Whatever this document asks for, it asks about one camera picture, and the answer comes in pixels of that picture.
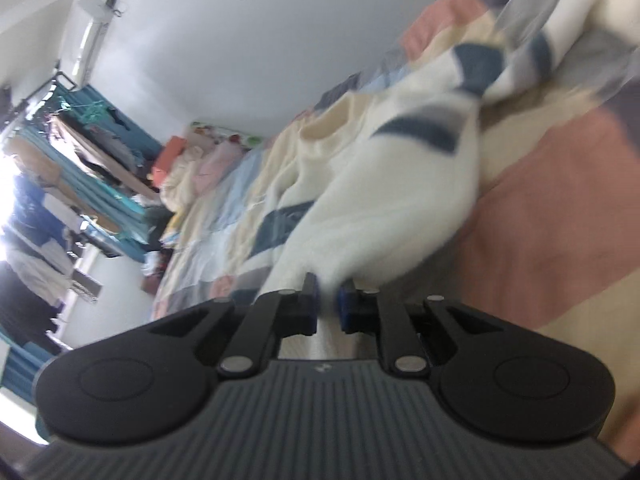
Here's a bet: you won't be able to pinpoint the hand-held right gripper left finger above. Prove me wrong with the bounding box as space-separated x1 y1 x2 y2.
149 273 320 378

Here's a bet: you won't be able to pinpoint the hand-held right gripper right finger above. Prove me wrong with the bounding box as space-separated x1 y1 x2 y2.
339 278 505 378

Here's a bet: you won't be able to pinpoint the hanging clothes on rack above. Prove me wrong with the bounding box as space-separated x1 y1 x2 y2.
20 85 166 261

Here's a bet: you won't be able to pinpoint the black clothes rack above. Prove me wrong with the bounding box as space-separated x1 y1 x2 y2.
0 62 81 126

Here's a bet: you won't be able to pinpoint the pink pillow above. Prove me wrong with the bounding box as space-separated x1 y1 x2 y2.
192 142 241 196

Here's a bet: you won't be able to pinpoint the fruit print pillow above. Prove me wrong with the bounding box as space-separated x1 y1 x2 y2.
190 120 266 148

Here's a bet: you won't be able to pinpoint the orange box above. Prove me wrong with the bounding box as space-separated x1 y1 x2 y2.
152 136 186 188

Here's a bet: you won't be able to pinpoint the patchwork quilt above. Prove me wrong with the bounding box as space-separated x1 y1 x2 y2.
150 0 640 456

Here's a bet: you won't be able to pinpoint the striped hanging garment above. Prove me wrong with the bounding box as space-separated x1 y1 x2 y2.
65 267 103 305

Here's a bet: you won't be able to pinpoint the beige hanging trousers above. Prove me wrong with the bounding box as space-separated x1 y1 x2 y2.
50 115 161 196

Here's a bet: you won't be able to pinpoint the white hanging shirt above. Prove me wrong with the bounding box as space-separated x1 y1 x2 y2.
5 247 71 303

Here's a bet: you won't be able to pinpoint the navy hanging shirt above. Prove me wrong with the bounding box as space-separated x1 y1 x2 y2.
12 175 58 233

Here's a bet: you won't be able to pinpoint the white air conditioner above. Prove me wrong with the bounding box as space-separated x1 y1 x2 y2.
72 0 126 86

